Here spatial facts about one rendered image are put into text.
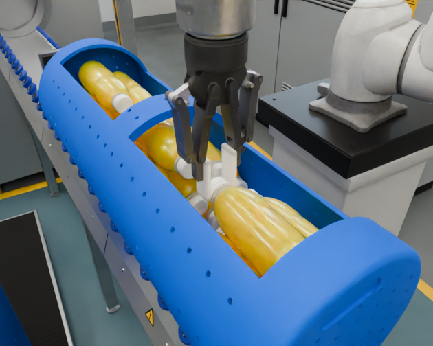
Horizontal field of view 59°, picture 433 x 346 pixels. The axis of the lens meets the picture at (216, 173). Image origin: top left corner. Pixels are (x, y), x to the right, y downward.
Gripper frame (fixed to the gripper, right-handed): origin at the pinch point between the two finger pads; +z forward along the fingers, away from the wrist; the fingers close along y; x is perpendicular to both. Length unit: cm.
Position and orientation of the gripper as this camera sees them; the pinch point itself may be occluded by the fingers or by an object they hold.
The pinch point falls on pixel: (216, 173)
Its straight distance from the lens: 56.1
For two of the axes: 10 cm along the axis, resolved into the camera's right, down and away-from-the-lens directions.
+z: 0.0, 8.1, 5.9
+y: -8.4, 3.2, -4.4
